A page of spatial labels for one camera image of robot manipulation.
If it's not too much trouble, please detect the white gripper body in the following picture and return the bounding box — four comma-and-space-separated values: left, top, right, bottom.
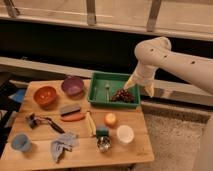
129, 63, 156, 87

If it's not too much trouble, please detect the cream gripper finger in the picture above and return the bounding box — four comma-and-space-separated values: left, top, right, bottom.
145, 83, 154, 97
123, 77, 136, 90

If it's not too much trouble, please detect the silver fork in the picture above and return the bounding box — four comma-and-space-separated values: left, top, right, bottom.
105, 83, 110, 101

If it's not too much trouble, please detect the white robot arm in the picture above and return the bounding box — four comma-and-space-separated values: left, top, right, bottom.
124, 37, 213, 171

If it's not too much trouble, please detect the purple bowl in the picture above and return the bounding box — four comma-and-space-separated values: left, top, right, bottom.
61, 76, 84, 96

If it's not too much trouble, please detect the orange bowl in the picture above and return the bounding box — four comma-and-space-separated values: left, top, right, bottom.
33, 86, 57, 107

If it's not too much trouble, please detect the dark grape bunch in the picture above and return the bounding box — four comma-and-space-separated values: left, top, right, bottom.
111, 89, 134, 103

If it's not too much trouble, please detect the green plastic tray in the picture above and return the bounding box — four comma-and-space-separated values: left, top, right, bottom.
88, 72, 140, 109

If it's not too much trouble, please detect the silver knife in tray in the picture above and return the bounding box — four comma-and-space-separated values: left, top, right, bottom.
93, 86, 98, 101

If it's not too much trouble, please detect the orange yellow fruit toy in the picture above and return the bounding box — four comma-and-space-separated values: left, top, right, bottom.
104, 113, 117, 126

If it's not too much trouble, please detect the white cup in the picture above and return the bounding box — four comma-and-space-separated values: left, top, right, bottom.
116, 125, 134, 144

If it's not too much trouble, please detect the teal block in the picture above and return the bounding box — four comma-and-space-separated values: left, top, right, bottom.
96, 126, 109, 137

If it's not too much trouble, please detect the cream banana toy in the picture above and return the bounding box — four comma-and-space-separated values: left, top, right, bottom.
86, 111, 96, 137

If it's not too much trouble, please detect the grey blue sponge block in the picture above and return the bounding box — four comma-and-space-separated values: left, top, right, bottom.
59, 104, 81, 116

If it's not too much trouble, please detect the shiny metal cup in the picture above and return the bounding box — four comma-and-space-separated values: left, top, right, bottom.
97, 136, 111, 153

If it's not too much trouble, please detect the blue grey cloth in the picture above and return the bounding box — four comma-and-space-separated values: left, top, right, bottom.
50, 132, 78, 163

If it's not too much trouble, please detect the blue object left of table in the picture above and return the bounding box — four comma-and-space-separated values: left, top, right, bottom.
10, 89, 26, 103

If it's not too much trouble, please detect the blue plastic cup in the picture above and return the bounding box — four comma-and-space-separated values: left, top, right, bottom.
11, 133, 32, 152

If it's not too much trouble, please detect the black handled kitchen tool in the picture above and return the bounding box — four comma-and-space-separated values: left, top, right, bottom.
26, 114, 64, 134

